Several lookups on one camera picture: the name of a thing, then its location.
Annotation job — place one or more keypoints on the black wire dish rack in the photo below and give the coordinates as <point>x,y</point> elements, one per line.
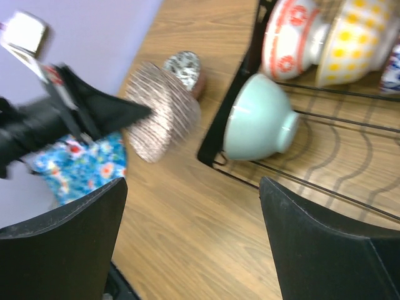
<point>345,155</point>

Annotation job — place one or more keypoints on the blue zigzag red bowl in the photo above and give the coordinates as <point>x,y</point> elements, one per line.
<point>389,83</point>

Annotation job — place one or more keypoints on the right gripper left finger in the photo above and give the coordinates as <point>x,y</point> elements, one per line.
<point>66,253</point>

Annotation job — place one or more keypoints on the red white patterned bowl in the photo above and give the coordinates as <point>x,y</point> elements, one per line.
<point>294,39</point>

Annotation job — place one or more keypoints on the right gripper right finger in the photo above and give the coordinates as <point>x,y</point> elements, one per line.
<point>321,254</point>

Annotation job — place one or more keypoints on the mint green bowl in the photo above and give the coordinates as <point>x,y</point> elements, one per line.
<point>261,122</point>

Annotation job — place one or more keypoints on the yellow dotted teal bowl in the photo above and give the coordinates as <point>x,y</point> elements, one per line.
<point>360,40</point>

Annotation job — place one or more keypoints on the blue floral cloth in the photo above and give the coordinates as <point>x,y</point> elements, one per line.
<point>72,169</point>

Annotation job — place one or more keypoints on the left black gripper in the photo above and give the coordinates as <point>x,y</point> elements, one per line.
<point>90,114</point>

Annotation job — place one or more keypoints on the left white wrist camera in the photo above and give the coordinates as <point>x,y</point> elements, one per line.
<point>25,32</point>

